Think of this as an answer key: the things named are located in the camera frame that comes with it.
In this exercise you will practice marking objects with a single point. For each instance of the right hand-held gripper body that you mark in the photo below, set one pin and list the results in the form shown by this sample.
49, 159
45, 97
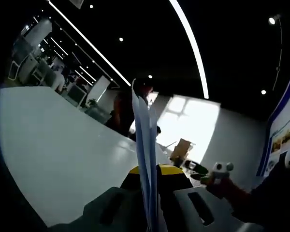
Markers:
221, 168

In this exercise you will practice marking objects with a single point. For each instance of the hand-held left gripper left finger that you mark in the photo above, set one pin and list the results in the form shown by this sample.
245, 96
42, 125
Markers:
99, 212

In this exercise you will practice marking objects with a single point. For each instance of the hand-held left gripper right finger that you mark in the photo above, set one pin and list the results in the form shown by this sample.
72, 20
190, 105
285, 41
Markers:
212, 207

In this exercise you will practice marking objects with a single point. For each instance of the white cloth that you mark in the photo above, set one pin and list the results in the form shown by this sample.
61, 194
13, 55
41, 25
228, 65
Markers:
145, 135

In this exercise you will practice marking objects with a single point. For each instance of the black pouch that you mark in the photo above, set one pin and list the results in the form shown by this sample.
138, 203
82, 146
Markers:
195, 166

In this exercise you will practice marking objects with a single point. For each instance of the brown cardboard box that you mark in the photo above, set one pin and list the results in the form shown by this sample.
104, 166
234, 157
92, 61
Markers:
182, 149

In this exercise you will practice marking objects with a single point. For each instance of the large bright window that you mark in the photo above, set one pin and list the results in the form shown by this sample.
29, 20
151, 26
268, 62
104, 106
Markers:
195, 125

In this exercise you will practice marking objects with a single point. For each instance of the person's dark shirt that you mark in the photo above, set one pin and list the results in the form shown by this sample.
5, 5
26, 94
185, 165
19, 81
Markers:
270, 200

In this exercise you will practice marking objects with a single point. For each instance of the green potted plant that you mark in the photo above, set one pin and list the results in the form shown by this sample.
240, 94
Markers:
91, 103

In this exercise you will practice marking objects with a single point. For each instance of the long ceiling light strip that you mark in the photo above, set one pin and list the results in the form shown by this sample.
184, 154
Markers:
191, 41

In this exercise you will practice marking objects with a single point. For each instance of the curved ceiling light strip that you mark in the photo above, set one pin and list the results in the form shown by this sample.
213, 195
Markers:
87, 39

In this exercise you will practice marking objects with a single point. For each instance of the blue and white wall poster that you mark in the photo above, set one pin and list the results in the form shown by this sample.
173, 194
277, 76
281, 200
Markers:
280, 142

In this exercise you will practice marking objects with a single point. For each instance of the white frame office chair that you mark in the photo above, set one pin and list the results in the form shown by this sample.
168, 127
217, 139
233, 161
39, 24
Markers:
14, 70

